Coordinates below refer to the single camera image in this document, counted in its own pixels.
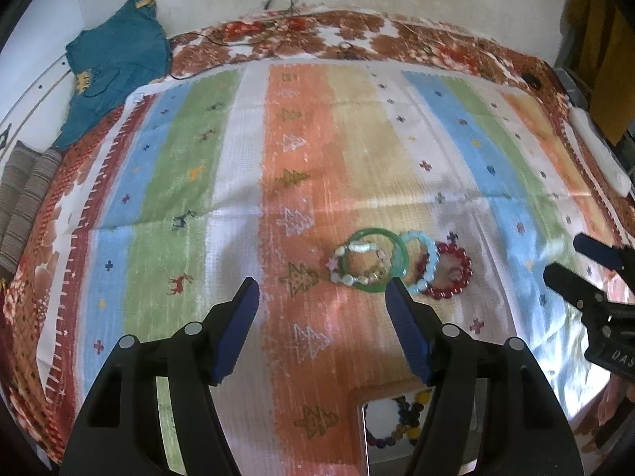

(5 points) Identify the brown floral bedsheet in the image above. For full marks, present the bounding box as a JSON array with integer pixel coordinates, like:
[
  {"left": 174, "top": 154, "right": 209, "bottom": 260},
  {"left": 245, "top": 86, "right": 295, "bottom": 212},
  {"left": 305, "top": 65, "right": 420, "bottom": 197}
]
[{"left": 0, "top": 8, "right": 635, "bottom": 462}]

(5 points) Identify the dark red bead bracelet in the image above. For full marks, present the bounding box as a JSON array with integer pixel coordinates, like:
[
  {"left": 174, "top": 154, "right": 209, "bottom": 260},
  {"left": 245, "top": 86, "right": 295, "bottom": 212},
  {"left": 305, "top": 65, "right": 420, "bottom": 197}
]
[{"left": 421, "top": 240, "right": 474, "bottom": 301}]

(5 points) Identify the pastel charm bead bracelet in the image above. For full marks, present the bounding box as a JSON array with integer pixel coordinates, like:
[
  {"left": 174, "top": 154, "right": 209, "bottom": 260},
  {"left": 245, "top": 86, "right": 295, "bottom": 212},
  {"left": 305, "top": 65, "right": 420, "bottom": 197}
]
[{"left": 326, "top": 240, "right": 390, "bottom": 287}]

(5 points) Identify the white long object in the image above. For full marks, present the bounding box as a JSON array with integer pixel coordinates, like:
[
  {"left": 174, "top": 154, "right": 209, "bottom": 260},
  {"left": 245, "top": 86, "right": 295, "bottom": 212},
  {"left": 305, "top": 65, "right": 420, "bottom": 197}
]
[{"left": 570, "top": 106, "right": 632, "bottom": 198}]

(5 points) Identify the light blue bead bracelet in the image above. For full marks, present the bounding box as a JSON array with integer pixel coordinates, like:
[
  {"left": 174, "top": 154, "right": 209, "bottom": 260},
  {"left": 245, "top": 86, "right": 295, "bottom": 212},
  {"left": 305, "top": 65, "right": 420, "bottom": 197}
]
[{"left": 399, "top": 229, "right": 441, "bottom": 295}]

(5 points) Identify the silver jewelry tray box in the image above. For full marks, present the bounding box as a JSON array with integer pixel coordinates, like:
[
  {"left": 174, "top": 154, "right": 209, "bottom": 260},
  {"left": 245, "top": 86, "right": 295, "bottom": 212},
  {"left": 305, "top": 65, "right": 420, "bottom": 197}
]
[{"left": 346, "top": 378, "right": 434, "bottom": 475}]

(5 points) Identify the yellow hanging cloth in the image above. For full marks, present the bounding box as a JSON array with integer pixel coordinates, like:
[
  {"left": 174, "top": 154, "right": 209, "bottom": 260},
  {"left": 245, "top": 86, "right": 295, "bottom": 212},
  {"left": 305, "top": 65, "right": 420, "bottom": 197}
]
[{"left": 564, "top": 0, "right": 634, "bottom": 146}]

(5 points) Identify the grey striped folded cloth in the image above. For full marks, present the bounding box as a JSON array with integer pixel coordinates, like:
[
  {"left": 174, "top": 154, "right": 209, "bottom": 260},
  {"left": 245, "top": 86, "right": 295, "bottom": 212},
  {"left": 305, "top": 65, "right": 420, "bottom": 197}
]
[{"left": 1, "top": 141, "right": 62, "bottom": 282}]

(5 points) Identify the striped colourful blanket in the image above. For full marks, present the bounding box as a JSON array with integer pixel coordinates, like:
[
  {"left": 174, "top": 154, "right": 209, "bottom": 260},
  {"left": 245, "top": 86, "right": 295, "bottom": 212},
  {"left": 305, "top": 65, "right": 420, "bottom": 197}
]
[{"left": 37, "top": 56, "right": 624, "bottom": 476}]

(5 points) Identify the small black round object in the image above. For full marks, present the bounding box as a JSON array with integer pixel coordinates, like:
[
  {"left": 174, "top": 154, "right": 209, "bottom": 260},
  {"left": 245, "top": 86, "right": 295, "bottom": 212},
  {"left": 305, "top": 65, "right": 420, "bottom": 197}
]
[{"left": 522, "top": 72, "right": 543, "bottom": 90}]

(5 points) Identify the teal shirt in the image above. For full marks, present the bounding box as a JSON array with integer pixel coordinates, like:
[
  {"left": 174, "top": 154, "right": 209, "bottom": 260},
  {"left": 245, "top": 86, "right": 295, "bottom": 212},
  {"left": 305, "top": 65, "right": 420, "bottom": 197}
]
[{"left": 54, "top": 0, "right": 172, "bottom": 152}]

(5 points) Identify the multicolour dark bead bracelet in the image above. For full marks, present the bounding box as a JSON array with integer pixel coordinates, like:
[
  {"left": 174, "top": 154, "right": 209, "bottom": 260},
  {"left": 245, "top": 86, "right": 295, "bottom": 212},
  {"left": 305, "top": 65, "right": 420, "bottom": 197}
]
[{"left": 365, "top": 389, "right": 432, "bottom": 449}]

